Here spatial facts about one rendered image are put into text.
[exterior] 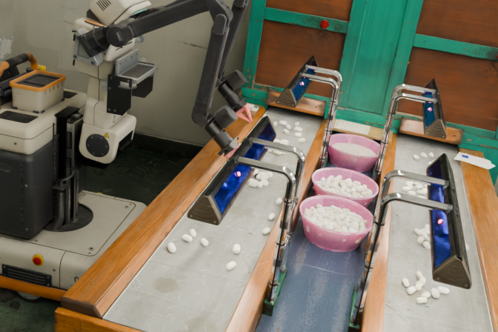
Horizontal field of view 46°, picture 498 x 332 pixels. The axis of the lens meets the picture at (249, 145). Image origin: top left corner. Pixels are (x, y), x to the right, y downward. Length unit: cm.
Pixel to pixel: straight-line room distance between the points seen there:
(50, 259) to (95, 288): 103
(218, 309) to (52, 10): 307
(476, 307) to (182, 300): 85
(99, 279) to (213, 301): 31
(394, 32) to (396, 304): 154
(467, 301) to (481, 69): 140
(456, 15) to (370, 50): 42
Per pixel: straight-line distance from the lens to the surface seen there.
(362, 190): 237
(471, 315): 184
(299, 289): 183
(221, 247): 184
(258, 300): 161
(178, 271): 171
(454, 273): 133
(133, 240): 179
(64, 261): 260
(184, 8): 209
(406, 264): 197
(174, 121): 414
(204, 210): 135
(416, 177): 163
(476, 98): 302
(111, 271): 166
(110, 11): 233
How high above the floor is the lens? 173
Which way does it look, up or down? 22 degrees down
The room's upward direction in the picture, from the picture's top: 8 degrees clockwise
